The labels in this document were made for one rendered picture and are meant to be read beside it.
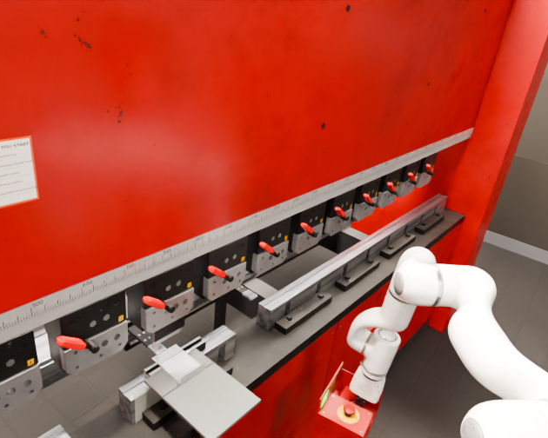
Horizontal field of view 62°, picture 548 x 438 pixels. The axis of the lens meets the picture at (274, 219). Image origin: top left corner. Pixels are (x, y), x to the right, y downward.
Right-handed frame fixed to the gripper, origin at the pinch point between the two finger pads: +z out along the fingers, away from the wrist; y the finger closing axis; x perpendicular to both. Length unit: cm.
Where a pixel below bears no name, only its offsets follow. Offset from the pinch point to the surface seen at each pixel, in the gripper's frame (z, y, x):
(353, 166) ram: -66, -35, 35
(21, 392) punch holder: -41, -55, -82
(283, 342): -10.0, -31.2, -3.0
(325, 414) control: -2.5, -7.5, -14.2
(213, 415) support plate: -23, -29, -50
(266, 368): -10.1, -30.0, -16.7
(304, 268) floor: 83, -89, 175
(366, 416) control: -3.5, 3.9, -7.1
